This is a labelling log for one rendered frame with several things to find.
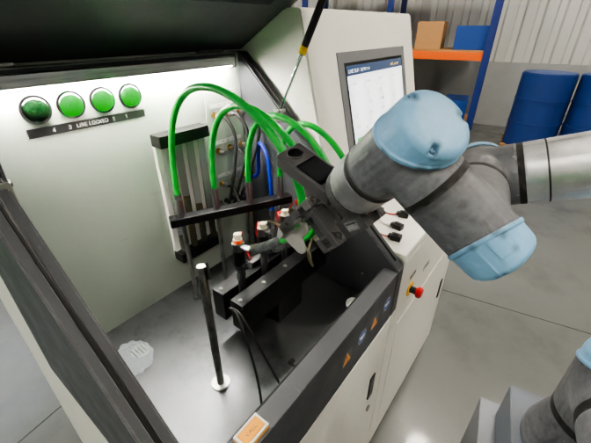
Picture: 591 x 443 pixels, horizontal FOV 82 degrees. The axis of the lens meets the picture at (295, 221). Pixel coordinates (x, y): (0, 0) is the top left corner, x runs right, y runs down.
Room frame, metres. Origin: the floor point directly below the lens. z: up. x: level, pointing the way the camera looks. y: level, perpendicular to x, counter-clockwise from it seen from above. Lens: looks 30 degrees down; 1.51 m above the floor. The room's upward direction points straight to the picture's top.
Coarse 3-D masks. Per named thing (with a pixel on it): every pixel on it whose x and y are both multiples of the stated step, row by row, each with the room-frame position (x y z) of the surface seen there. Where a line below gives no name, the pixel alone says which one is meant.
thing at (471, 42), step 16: (304, 0) 6.27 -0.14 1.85; (496, 0) 5.02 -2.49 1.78; (496, 16) 5.00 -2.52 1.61; (432, 32) 5.49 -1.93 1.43; (464, 32) 5.30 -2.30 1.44; (480, 32) 5.22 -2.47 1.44; (416, 48) 5.58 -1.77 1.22; (432, 48) 5.48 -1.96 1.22; (448, 48) 5.58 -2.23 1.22; (464, 48) 5.28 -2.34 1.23; (480, 48) 5.20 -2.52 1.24; (480, 64) 5.02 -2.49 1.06; (480, 80) 5.00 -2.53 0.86; (448, 96) 5.66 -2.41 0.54; (464, 96) 5.66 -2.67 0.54; (464, 112) 5.24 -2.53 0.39
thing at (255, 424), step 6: (252, 420) 0.32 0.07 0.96; (258, 420) 0.32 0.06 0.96; (246, 426) 0.31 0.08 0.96; (252, 426) 0.31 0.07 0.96; (258, 426) 0.31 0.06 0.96; (240, 432) 0.30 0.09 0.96; (246, 432) 0.30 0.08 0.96; (252, 432) 0.30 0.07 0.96; (264, 432) 0.30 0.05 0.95; (240, 438) 0.29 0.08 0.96; (246, 438) 0.29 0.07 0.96; (252, 438) 0.29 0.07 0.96; (258, 438) 0.29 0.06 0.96
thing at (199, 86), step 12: (192, 84) 0.66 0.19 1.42; (204, 84) 0.64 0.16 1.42; (216, 84) 0.63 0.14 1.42; (180, 96) 0.68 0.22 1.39; (228, 96) 0.60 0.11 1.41; (252, 108) 0.58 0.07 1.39; (264, 120) 0.56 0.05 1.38; (168, 132) 0.73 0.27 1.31; (168, 144) 0.73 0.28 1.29; (276, 144) 0.54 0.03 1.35; (300, 192) 0.51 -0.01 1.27
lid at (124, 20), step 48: (0, 0) 0.54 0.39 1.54; (48, 0) 0.58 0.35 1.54; (96, 0) 0.63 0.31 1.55; (144, 0) 0.69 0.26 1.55; (192, 0) 0.76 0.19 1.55; (240, 0) 0.86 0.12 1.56; (288, 0) 0.96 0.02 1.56; (0, 48) 0.61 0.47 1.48; (48, 48) 0.67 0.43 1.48; (96, 48) 0.74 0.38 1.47; (144, 48) 0.82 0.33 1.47; (192, 48) 0.94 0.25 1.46
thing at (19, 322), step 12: (72, 60) 0.74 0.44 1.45; (84, 60) 0.76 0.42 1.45; (96, 60) 0.78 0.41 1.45; (0, 276) 0.54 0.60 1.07; (0, 288) 0.62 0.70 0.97; (12, 300) 0.55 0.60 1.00; (12, 312) 0.63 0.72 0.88; (24, 324) 0.57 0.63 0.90; (24, 336) 0.67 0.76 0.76; (36, 348) 0.58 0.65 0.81; (36, 360) 0.70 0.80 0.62; (48, 372) 0.60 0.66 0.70; (60, 396) 0.63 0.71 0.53; (72, 408) 0.54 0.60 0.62; (72, 420) 0.65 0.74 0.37; (84, 432) 0.56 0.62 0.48
